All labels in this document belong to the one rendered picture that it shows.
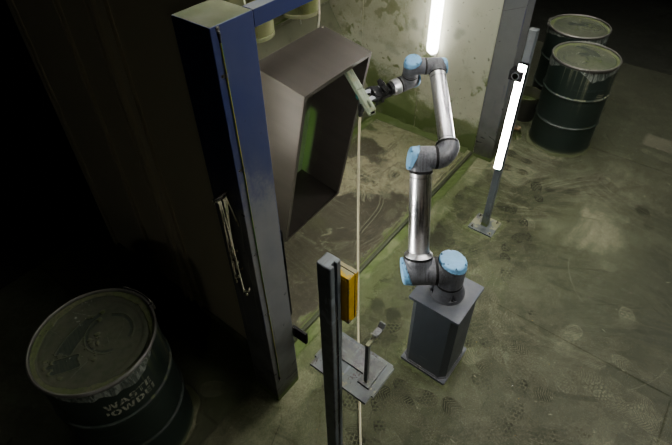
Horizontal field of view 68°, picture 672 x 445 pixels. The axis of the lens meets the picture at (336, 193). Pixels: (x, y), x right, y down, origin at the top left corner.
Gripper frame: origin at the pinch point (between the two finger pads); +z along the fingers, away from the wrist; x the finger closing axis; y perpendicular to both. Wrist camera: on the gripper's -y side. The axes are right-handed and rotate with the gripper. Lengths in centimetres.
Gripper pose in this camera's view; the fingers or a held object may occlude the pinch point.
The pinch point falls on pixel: (360, 99)
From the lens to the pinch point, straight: 280.3
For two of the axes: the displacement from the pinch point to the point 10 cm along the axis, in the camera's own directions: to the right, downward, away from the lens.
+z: -8.9, 4.0, -2.0
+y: -0.2, 4.1, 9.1
